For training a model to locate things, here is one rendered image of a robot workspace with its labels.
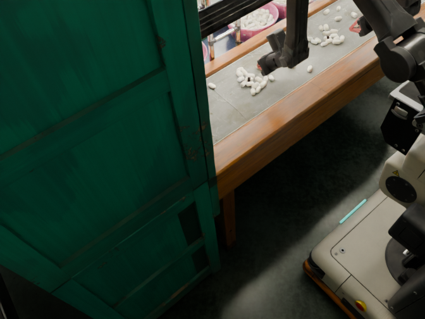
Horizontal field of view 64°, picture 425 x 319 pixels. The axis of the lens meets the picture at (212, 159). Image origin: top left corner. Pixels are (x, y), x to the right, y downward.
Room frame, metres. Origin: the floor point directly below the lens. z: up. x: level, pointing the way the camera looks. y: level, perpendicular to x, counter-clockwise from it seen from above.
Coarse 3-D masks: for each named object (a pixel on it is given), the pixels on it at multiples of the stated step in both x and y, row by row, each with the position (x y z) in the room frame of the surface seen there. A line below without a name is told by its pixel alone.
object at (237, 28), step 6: (204, 0) 1.23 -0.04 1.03; (240, 18) 1.33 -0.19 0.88; (240, 24) 1.33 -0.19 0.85; (228, 30) 1.29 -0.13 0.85; (234, 30) 1.30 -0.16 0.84; (240, 30) 1.33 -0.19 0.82; (210, 36) 1.23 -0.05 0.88; (222, 36) 1.26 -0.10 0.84; (240, 36) 1.33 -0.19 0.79; (210, 42) 1.23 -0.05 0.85; (240, 42) 1.33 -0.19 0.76; (210, 48) 1.23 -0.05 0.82; (210, 54) 1.23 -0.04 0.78; (210, 60) 1.23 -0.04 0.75
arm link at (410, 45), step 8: (408, 40) 0.56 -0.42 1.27; (416, 40) 0.56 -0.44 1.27; (424, 40) 0.55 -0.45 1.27; (408, 48) 0.54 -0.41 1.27; (416, 48) 0.54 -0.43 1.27; (424, 48) 0.54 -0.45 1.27; (416, 56) 0.52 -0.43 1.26; (424, 56) 0.52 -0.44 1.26; (416, 64) 0.51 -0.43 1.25; (424, 64) 0.50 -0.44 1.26; (416, 72) 0.51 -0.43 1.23; (424, 72) 0.49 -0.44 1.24; (416, 80) 0.50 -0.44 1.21
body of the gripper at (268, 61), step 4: (272, 52) 1.05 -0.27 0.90; (276, 52) 1.01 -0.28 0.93; (264, 56) 1.03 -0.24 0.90; (268, 56) 1.02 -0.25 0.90; (272, 56) 1.00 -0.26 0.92; (260, 60) 1.02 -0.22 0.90; (264, 60) 1.02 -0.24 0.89; (268, 60) 1.01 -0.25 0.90; (272, 60) 0.99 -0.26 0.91; (260, 64) 1.01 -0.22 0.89; (264, 64) 1.01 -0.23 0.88; (268, 64) 1.00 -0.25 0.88; (272, 64) 0.99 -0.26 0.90; (264, 68) 1.00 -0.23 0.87; (268, 68) 1.00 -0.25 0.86; (272, 68) 1.00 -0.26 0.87; (276, 68) 0.99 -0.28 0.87; (264, 72) 0.99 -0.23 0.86; (268, 72) 0.99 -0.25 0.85
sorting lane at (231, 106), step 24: (312, 24) 1.42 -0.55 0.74; (336, 24) 1.40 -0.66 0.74; (264, 48) 1.29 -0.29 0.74; (312, 48) 1.25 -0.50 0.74; (336, 48) 1.23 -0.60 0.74; (288, 72) 1.11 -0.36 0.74; (312, 72) 1.09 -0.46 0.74; (216, 96) 1.02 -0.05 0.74; (240, 96) 1.00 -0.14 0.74; (264, 96) 0.98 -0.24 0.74; (216, 120) 0.89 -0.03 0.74; (240, 120) 0.87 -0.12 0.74
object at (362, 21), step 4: (360, 20) 1.12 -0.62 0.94; (364, 20) 1.13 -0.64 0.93; (360, 24) 1.11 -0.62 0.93; (364, 24) 1.12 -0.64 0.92; (368, 24) 1.11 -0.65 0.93; (364, 28) 1.11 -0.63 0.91; (368, 28) 1.11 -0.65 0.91; (372, 28) 1.10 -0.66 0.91; (360, 32) 1.11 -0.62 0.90; (364, 32) 1.10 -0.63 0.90; (368, 32) 1.10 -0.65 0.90
